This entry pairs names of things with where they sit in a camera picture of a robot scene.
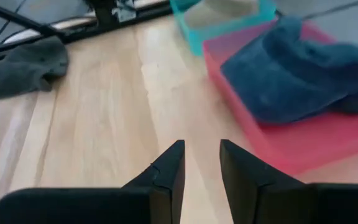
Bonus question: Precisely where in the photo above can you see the black aluminium table frame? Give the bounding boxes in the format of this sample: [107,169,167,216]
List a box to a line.
[0,0,173,67]

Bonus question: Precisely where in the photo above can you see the black cap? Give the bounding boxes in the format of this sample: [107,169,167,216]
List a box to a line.
[0,36,70,100]

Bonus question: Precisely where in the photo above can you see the teal plastic bin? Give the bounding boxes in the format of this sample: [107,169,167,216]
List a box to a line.
[169,0,278,57]

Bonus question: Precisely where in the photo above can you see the blue towels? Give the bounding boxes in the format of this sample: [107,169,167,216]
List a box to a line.
[220,16,358,124]

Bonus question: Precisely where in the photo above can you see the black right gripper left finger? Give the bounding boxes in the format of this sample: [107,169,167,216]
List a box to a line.
[0,139,186,224]

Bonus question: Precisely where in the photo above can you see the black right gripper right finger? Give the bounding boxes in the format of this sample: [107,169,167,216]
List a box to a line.
[219,138,358,224]

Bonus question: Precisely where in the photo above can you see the pink plastic bin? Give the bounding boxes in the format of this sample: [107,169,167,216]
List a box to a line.
[202,18,358,177]

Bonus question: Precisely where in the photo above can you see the khaki cap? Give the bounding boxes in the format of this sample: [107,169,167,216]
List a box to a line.
[183,0,260,29]

